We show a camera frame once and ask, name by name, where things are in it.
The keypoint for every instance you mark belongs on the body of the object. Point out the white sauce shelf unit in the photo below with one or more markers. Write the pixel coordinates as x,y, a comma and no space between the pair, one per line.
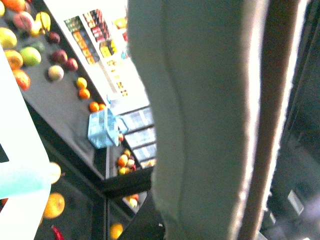
97,31

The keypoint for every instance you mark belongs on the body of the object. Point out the dark red apple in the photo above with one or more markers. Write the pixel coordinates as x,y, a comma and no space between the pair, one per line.
71,65

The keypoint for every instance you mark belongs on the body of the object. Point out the peach mango fruit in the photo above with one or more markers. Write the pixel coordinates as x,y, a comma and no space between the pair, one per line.
56,73

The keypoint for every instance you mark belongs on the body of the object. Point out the golden round pear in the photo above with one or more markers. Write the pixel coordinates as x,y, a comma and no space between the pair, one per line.
55,206

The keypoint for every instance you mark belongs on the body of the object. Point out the red chili pepper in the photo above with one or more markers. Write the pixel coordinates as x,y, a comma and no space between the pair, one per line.
57,233

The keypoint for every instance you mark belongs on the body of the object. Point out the yellow lemon middle shelf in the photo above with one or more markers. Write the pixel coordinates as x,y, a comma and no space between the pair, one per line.
81,83

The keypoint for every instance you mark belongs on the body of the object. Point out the pale yellow pear with stem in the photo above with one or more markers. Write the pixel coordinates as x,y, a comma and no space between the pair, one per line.
55,172

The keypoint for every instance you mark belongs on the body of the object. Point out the small tangerine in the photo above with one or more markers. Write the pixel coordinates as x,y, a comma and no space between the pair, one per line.
84,94

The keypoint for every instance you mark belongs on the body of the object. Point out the green apple middle shelf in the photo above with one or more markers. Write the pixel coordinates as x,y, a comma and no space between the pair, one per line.
31,56

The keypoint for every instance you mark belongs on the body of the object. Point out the light blue plastic basket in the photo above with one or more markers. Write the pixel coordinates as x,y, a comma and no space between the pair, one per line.
104,127

